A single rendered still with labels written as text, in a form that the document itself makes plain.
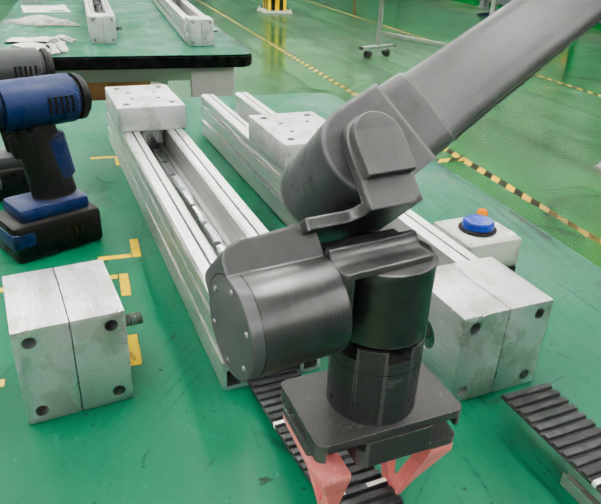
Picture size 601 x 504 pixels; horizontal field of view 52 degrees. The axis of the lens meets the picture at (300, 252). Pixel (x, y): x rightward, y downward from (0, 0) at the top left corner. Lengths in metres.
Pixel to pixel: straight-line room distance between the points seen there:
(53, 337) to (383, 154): 0.32
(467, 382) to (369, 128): 0.32
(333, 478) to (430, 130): 0.22
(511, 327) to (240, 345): 0.33
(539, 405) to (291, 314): 0.32
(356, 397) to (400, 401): 0.03
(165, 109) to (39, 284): 0.53
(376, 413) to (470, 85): 0.22
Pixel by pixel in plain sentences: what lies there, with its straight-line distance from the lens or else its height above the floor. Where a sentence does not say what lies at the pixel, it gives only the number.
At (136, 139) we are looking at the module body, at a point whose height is 0.86.
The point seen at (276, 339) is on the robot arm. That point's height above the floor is 0.99.
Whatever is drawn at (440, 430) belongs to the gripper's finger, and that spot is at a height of 0.88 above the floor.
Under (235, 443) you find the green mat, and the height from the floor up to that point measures 0.78.
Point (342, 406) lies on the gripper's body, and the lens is 0.39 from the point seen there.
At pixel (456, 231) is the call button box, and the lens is 0.79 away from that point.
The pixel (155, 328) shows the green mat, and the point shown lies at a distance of 0.68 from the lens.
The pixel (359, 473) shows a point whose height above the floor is 0.80.
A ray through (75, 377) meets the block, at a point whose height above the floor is 0.82.
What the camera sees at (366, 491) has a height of 0.81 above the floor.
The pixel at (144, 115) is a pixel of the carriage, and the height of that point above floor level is 0.89.
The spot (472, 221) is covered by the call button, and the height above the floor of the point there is 0.85.
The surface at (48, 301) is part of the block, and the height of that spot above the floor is 0.87.
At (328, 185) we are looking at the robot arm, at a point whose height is 1.04.
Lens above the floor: 1.16
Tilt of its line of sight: 27 degrees down
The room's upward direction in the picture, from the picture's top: 3 degrees clockwise
